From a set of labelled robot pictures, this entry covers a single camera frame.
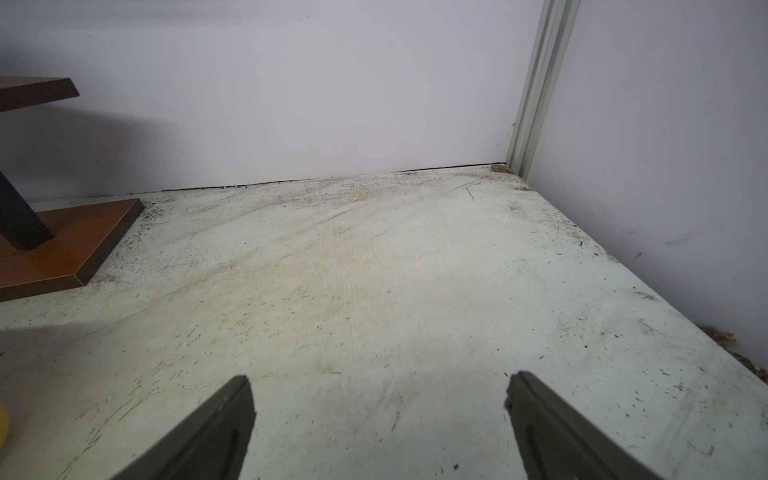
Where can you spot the yellow plastic storage box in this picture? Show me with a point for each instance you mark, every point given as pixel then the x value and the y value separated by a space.
pixel 4 425

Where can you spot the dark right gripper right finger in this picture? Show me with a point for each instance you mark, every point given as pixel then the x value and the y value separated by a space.
pixel 556 442

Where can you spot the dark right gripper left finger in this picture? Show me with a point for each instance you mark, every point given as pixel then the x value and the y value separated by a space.
pixel 210 443

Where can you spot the brown wooden tiered stand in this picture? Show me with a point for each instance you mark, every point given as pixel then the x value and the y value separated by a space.
pixel 56 250

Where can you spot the aluminium frame profiles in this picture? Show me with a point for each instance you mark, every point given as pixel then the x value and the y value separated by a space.
pixel 555 26

